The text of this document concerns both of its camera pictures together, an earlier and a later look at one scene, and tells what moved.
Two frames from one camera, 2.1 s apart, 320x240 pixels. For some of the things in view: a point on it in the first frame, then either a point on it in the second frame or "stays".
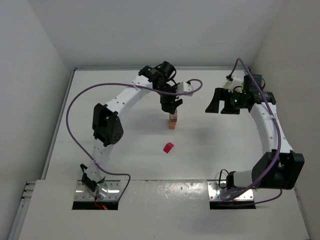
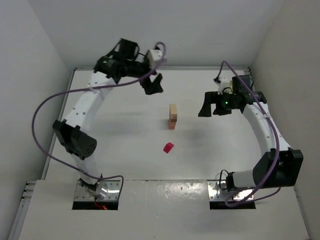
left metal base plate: [111, 188] stays
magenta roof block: [168, 147] stays
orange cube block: [172, 125] stays
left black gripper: [169, 106] → [147, 78]
